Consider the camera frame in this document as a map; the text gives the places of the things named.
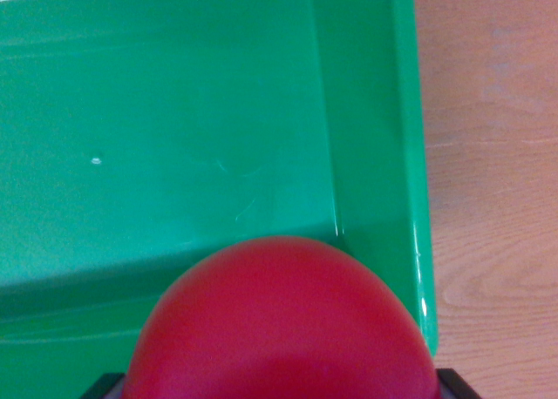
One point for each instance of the green plastic bin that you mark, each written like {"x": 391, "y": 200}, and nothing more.
{"x": 174, "y": 133}

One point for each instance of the red toy apple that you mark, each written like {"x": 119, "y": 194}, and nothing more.
{"x": 279, "y": 325}

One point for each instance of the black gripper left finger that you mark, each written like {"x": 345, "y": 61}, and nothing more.
{"x": 106, "y": 386}

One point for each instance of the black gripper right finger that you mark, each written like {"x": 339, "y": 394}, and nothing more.
{"x": 455, "y": 383}

